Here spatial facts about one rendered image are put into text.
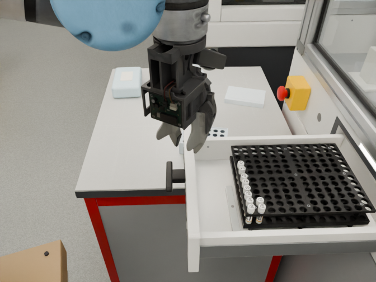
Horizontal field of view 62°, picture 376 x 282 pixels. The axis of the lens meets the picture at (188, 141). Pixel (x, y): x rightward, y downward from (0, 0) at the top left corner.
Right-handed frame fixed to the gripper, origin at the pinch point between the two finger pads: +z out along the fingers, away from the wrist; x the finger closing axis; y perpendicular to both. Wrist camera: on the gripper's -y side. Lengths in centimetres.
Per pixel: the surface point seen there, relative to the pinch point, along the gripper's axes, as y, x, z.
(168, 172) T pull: 3.5, -2.2, 5.8
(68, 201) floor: -26, -88, 97
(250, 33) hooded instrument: -81, -17, 11
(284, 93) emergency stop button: -38.8, 7.9, 8.4
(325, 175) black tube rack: -11.2, 23.5, 7.1
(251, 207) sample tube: 3.7, 14.1, 5.9
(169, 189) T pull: 6.9, 0.0, 6.1
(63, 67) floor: -136, -206, 96
